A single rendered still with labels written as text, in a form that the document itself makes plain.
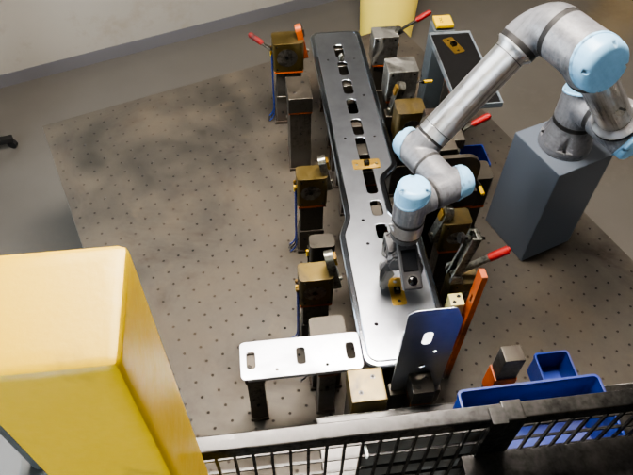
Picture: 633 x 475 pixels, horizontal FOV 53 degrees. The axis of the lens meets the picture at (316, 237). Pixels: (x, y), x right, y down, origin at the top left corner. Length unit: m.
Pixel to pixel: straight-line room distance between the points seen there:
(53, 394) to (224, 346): 1.47
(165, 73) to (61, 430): 3.58
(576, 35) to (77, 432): 1.19
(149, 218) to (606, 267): 1.53
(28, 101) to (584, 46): 3.23
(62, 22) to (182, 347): 2.53
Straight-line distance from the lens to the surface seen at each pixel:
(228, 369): 1.87
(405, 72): 2.12
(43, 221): 3.33
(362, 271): 1.68
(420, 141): 1.49
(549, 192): 1.95
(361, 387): 1.44
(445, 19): 2.29
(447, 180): 1.43
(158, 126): 2.57
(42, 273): 0.48
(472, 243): 1.52
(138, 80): 4.00
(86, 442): 0.53
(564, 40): 1.43
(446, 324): 1.29
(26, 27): 4.03
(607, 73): 1.44
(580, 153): 1.94
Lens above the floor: 2.36
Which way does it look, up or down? 51 degrees down
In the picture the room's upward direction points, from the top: 1 degrees clockwise
